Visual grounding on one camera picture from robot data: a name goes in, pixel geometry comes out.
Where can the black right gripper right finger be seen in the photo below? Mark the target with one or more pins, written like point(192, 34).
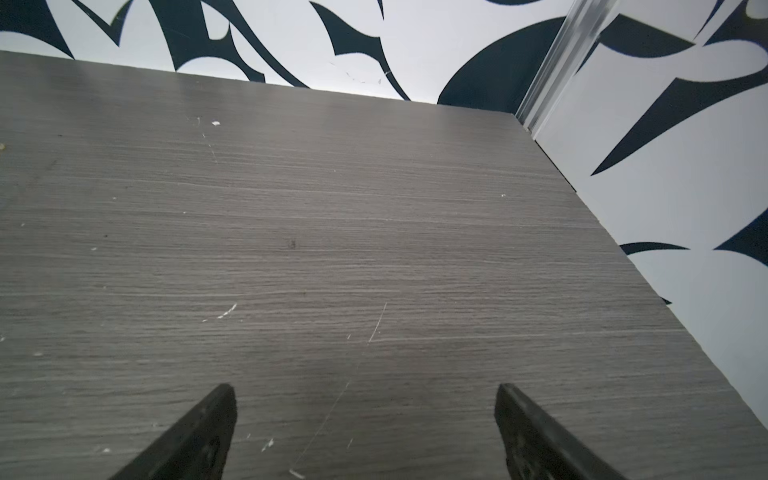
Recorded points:
point(538, 447)

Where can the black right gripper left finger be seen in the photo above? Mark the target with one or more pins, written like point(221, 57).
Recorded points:
point(195, 447)

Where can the aluminium frame corner post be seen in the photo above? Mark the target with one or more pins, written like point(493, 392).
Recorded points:
point(578, 33)

